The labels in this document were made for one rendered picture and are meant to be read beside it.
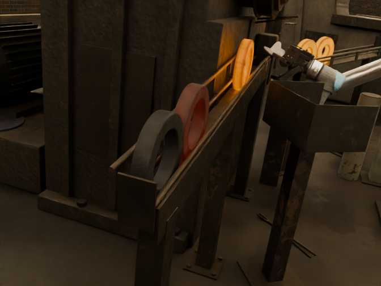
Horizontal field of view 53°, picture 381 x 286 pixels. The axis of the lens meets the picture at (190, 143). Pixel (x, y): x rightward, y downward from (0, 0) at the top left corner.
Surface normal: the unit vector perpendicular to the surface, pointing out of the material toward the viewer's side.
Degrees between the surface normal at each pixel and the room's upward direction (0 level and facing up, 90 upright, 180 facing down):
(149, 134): 44
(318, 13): 90
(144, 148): 58
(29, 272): 0
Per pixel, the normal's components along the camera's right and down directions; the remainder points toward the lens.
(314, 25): -0.54, 0.25
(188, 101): -0.13, -0.48
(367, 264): 0.11, -0.92
